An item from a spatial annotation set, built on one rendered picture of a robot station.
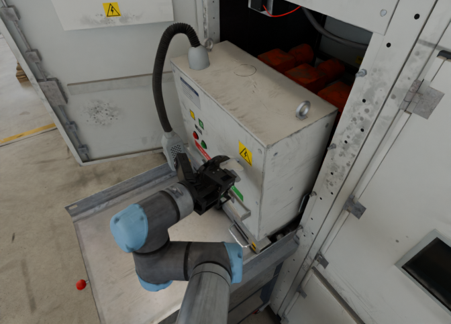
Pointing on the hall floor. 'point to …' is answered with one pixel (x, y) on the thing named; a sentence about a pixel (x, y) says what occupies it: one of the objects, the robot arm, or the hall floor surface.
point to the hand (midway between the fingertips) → (233, 160)
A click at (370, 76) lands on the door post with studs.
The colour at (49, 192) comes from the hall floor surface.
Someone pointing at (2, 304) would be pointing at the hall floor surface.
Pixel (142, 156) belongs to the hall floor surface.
